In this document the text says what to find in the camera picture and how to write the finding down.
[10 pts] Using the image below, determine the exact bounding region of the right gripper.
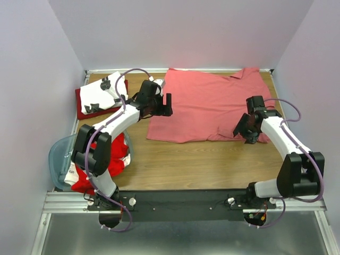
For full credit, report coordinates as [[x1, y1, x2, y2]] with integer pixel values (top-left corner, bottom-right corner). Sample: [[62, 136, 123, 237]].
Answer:
[[232, 113, 262, 145]]

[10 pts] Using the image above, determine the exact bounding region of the pink polo shirt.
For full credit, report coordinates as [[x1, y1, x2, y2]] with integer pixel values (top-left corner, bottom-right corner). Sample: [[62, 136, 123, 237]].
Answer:
[[147, 67, 272, 143]]

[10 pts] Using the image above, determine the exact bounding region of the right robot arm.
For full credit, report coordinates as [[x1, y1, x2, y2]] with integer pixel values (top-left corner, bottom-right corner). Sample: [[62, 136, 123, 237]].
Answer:
[[233, 96, 325, 208]]

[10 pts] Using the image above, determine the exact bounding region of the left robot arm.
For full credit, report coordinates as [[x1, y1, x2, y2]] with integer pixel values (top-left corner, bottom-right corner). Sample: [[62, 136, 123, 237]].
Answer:
[[71, 79, 173, 210]]

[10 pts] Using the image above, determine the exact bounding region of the folded white printed t-shirt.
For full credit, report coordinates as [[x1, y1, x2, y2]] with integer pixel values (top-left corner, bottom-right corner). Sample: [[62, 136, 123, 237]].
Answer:
[[80, 72, 128, 115]]

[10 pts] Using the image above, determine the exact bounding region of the red and white t-shirt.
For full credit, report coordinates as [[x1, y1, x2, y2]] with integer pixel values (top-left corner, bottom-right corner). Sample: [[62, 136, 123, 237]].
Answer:
[[64, 133, 131, 195]]

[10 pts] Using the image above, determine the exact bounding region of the folded dark red t-shirt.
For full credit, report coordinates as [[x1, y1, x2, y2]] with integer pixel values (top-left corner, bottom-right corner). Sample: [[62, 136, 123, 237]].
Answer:
[[75, 75, 122, 120]]

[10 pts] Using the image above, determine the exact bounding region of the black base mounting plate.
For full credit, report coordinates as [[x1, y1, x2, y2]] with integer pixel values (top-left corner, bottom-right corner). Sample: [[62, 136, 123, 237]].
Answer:
[[87, 189, 276, 222]]

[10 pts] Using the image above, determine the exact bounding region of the clear plastic basket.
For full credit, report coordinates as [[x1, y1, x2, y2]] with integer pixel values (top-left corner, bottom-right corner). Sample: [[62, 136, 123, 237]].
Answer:
[[48, 132, 133, 191]]

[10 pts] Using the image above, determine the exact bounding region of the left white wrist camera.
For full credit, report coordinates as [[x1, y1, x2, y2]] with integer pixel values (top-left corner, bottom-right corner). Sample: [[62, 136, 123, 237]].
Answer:
[[148, 76, 165, 96]]

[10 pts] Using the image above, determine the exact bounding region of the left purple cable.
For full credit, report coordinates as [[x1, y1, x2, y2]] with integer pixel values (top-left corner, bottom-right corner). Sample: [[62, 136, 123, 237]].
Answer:
[[84, 68, 155, 233]]

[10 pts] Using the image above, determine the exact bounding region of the purple cable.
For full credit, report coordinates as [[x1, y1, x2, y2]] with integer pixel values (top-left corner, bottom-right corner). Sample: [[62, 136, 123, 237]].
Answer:
[[248, 98, 325, 229], [84, 68, 155, 233]]

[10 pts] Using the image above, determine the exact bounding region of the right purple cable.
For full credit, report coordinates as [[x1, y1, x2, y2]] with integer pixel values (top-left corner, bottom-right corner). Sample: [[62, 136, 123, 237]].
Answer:
[[248, 98, 325, 229]]

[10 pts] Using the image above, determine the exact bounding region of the aluminium frame rail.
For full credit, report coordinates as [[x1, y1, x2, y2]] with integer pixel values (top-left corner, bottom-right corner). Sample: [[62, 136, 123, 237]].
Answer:
[[32, 192, 339, 254]]

